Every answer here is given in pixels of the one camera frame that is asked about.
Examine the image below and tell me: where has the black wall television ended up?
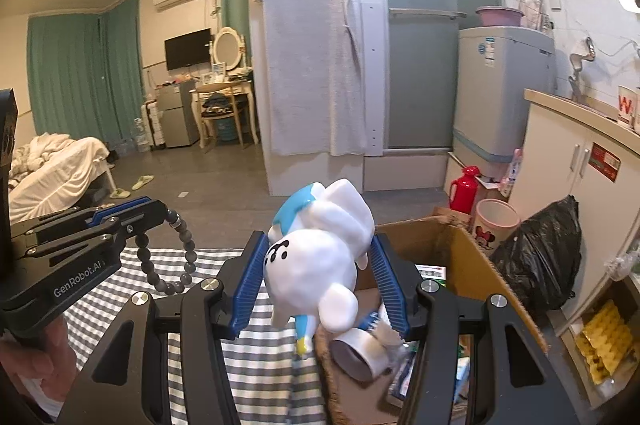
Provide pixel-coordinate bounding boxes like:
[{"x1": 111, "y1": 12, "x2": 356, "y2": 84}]
[{"x1": 164, "y1": 28, "x2": 212, "y2": 71}]

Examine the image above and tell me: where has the metal faucet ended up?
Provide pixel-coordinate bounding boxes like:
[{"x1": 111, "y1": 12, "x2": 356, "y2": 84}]
[{"x1": 567, "y1": 38, "x2": 597, "y2": 102}]

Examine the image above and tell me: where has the hanging white garment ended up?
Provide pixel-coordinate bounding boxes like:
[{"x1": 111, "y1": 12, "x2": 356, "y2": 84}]
[{"x1": 250, "y1": 0, "x2": 373, "y2": 156}]

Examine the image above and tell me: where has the person's left hand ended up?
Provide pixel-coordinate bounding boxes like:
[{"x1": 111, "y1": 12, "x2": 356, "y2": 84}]
[{"x1": 0, "y1": 316, "x2": 79, "y2": 403}]

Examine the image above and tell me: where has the white tape roll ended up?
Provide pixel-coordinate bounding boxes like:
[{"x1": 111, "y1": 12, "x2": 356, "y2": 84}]
[{"x1": 330, "y1": 327, "x2": 401, "y2": 383}]

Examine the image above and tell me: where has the brown cardboard box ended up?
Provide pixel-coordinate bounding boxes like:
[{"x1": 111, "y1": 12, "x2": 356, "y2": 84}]
[{"x1": 312, "y1": 212, "x2": 548, "y2": 425}]

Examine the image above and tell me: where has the pink plastic basin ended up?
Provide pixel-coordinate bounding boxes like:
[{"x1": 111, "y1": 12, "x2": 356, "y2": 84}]
[{"x1": 475, "y1": 5, "x2": 526, "y2": 28}]

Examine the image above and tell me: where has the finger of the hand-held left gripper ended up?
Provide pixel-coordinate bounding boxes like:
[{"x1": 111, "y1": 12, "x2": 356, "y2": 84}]
[
  {"x1": 11, "y1": 196, "x2": 168, "y2": 242},
  {"x1": 12, "y1": 219, "x2": 152, "y2": 274}
]

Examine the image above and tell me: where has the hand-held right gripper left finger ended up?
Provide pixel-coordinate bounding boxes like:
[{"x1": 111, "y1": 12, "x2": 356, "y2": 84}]
[{"x1": 65, "y1": 230, "x2": 271, "y2": 425}]

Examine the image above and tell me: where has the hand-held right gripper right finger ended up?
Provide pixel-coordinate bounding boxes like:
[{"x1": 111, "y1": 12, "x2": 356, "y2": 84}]
[{"x1": 372, "y1": 234, "x2": 583, "y2": 425}]

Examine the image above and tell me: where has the pink cartoon wastebasket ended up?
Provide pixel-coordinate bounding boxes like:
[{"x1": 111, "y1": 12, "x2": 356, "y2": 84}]
[{"x1": 472, "y1": 198, "x2": 521, "y2": 251}]

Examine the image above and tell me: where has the dark bead bracelet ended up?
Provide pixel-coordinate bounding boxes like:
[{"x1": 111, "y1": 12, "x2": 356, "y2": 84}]
[{"x1": 135, "y1": 208, "x2": 198, "y2": 296}]

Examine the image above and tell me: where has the clear water jug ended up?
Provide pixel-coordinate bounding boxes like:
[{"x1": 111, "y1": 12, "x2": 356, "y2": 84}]
[{"x1": 131, "y1": 118, "x2": 151, "y2": 153}]

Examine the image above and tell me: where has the frosted glass sliding door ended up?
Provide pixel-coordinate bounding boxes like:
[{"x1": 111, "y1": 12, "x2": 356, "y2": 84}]
[{"x1": 376, "y1": 0, "x2": 503, "y2": 151}]

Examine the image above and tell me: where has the oval vanity mirror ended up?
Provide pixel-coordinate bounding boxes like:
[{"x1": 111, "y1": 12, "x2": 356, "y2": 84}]
[{"x1": 212, "y1": 26, "x2": 248, "y2": 73}]

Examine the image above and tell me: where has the yellow bumpy tray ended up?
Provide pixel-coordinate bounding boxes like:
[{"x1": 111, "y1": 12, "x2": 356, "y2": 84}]
[{"x1": 575, "y1": 299, "x2": 635, "y2": 385}]

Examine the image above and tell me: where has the black trash bag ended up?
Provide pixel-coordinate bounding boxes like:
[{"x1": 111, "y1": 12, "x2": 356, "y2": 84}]
[{"x1": 490, "y1": 195, "x2": 583, "y2": 311}]

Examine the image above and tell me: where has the white bed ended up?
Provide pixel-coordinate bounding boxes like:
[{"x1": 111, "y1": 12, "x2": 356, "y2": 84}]
[{"x1": 7, "y1": 132, "x2": 113, "y2": 226}]

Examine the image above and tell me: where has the white red-print cup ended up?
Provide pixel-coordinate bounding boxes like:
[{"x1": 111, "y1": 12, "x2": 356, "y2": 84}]
[{"x1": 616, "y1": 85, "x2": 640, "y2": 129}]

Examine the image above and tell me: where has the white cartoon figurine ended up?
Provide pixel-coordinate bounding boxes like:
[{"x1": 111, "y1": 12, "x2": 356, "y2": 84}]
[{"x1": 262, "y1": 178, "x2": 376, "y2": 361}]

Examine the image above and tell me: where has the pink bottle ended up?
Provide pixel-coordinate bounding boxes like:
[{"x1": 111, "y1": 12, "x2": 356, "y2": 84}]
[{"x1": 500, "y1": 148, "x2": 523, "y2": 198}]

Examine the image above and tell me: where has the cream sink cabinet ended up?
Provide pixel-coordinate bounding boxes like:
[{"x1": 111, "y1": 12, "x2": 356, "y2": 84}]
[{"x1": 507, "y1": 88, "x2": 640, "y2": 336}]

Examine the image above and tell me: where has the grey checked tablecloth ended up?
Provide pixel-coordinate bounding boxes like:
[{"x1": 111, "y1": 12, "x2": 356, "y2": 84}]
[{"x1": 60, "y1": 247, "x2": 326, "y2": 425}]

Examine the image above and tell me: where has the red thermos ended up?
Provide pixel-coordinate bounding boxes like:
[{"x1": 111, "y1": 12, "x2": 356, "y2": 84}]
[{"x1": 447, "y1": 165, "x2": 481, "y2": 213}]

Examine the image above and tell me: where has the wooden chair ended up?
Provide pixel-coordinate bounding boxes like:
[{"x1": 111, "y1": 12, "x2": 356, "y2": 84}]
[{"x1": 197, "y1": 85, "x2": 246, "y2": 151}]

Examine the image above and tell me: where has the green white medicine box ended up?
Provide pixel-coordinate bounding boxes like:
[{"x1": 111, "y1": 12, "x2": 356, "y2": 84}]
[{"x1": 415, "y1": 262, "x2": 448, "y2": 283}]

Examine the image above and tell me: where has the cream dressing table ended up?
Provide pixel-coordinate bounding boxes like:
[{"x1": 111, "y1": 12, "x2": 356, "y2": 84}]
[{"x1": 192, "y1": 78, "x2": 261, "y2": 148}]

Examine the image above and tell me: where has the grey washing machine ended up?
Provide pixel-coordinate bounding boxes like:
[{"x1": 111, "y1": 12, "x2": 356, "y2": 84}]
[{"x1": 452, "y1": 25, "x2": 557, "y2": 163}]

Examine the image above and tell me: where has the small grey fridge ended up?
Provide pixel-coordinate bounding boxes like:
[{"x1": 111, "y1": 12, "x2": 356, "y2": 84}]
[{"x1": 156, "y1": 80, "x2": 200, "y2": 149}]

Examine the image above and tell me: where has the wide green curtain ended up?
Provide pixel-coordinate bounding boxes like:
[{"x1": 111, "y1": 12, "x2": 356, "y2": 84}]
[{"x1": 27, "y1": 0, "x2": 141, "y2": 146}]

